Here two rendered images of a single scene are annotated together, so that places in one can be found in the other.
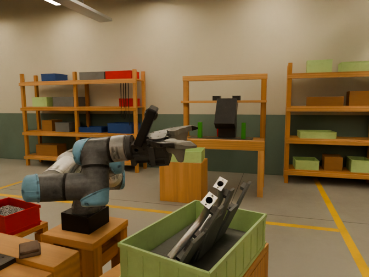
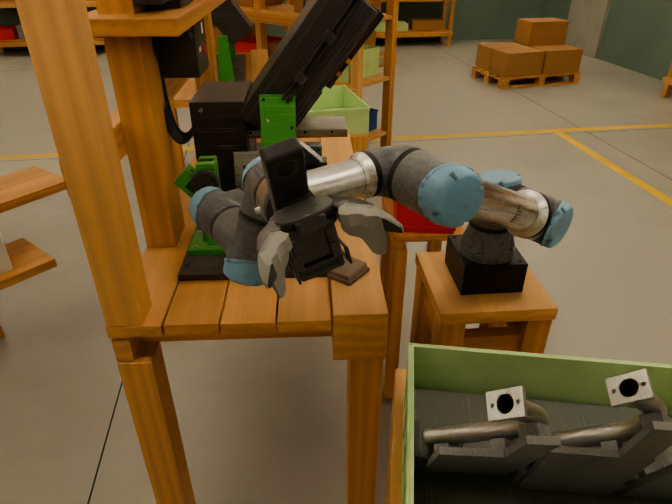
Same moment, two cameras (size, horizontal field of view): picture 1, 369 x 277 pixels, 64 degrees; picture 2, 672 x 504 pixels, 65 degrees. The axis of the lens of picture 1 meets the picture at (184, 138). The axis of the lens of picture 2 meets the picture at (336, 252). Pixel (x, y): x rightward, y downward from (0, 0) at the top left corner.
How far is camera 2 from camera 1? 0.79 m
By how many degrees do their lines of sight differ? 65
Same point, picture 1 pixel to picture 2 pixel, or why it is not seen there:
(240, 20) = not seen: outside the picture
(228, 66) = not seen: outside the picture
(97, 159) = (248, 205)
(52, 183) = (206, 215)
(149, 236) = (494, 369)
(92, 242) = (445, 310)
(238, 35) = not seen: outside the picture
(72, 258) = (372, 318)
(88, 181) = (230, 237)
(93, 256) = (441, 333)
